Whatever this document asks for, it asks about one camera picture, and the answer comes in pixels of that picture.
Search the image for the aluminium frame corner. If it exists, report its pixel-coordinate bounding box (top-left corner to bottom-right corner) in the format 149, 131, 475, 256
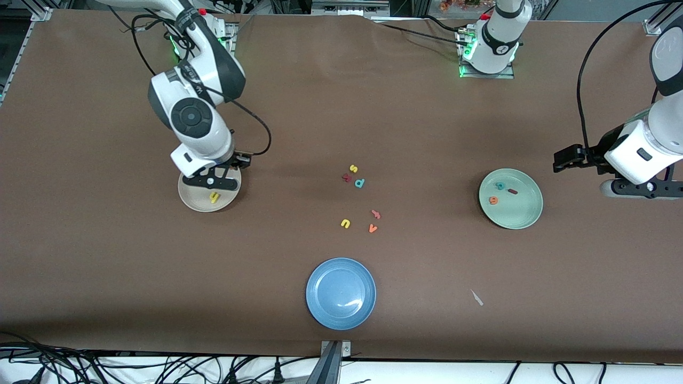
643, 0, 683, 37
0, 5, 54, 105

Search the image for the beige brown plate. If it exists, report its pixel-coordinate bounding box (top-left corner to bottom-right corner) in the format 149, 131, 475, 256
178, 176, 242, 213

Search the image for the grey metal mounting bracket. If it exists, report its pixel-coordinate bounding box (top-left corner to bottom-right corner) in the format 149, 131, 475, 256
307, 340, 353, 384

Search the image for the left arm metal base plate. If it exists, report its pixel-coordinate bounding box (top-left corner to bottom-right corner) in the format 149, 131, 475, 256
458, 27, 515, 79

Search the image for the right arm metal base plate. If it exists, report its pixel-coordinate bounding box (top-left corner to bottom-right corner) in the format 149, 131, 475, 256
211, 19, 238, 54

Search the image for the black base cable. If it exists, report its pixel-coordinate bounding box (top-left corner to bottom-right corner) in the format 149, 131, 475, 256
371, 20, 467, 47

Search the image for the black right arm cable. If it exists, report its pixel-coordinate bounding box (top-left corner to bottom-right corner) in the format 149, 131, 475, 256
131, 13, 273, 158

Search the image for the green plate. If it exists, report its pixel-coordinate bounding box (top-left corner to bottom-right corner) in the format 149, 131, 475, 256
479, 168, 544, 230

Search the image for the blue plate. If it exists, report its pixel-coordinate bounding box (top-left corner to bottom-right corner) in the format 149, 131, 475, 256
306, 258, 377, 331

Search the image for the brown table cover sheet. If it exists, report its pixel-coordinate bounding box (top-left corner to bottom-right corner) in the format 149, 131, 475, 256
0, 10, 683, 364

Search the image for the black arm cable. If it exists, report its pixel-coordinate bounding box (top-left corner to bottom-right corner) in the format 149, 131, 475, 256
577, 0, 683, 182
131, 13, 273, 158

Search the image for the grey power strip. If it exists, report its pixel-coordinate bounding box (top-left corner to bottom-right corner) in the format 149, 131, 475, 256
311, 0, 391, 15

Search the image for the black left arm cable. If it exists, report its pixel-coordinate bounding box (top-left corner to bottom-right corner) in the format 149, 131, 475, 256
577, 0, 683, 182

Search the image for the looped black hanging cable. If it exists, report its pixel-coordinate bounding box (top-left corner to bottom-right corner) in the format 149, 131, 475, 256
553, 362, 577, 384

